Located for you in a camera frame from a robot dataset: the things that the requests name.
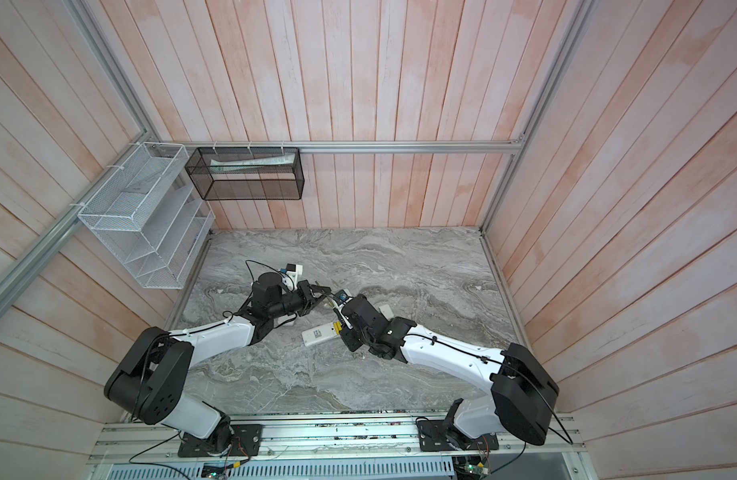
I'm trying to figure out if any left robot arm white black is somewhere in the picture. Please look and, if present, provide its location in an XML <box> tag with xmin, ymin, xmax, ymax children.
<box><xmin>104</xmin><ymin>272</ymin><xmax>332</xmax><ymax>456</ymax></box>

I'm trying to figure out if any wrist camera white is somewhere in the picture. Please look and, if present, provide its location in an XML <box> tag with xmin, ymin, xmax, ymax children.
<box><xmin>280</xmin><ymin>263</ymin><xmax>304</xmax><ymax>291</ymax></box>
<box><xmin>332</xmin><ymin>289</ymin><xmax>352</xmax><ymax>329</ymax></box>

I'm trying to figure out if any white air conditioner remote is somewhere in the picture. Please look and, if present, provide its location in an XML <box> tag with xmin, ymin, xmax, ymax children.
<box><xmin>379</xmin><ymin>304</ymin><xmax>395</xmax><ymax>321</ymax></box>

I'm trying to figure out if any white mesh wall shelf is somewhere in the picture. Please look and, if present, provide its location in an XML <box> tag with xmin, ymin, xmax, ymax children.
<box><xmin>78</xmin><ymin>142</ymin><xmax>214</xmax><ymax>290</ymax></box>

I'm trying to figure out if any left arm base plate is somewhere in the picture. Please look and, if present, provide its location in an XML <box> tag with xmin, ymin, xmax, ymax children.
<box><xmin>178</xmin><ymin>423</ymin><xmax>264</xmax><ymax>458</ymax></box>

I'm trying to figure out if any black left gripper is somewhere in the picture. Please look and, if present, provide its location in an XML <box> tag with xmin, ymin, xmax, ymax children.
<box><xmin>269</xmin><ymin>280</ymin><xmax>332</xmax><ymax>319</ymax></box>

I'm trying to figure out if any aluminium mounting rail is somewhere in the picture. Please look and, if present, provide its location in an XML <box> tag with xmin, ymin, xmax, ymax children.
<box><xmin>85</xmin><ymin>412</ymin><xmax>586</xmax><ymax>466</ymax></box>

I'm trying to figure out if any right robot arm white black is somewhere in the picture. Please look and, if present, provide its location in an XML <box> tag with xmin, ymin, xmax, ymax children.
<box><xmin>334</xmin><ymin>292</ymin><xmax>560</xmax><ymax>446</ymax></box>

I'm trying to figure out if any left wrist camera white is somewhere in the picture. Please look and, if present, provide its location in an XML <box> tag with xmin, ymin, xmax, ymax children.
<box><xmin>280</xmin><ymin>263</ymin><xmax>304</xmax><ymax>291</ymax></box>

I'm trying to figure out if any white remote with green screen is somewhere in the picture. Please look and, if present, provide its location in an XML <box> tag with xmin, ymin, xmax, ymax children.
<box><xmin>302</xmin><ymin>323</ymin><xmax>340</xmax><ymax>347</ymax></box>

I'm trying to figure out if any green circuit board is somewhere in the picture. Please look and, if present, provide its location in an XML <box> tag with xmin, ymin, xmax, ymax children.
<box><xmin>200</xmin><ymin>464</ymin><xmax>232</xmax><ymax>480</ymax></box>

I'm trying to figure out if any white paper in basket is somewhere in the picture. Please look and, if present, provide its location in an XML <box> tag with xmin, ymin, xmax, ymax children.
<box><xmin>208</xmin><ymin>154</ymin><xmax>296</xmax><ymax>174</ymax></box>

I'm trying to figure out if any black mesh wall basket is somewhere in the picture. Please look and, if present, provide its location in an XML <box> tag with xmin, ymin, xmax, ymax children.
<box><xmin>186</xmin><ymin>146</ymin><xmax>306</xmax><ymax>201</ymax></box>

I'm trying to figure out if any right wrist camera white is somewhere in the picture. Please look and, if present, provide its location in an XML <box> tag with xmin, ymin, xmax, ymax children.
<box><xmin>332</xmin><ymin>289</ymin><xmax>352</xmax><ymax>329</ymax></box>

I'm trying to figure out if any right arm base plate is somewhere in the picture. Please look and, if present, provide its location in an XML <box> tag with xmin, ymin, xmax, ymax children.
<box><xmin>415</xmin><ymin>417</ymin><xmax>499</xmax><ymax>452</ymax></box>

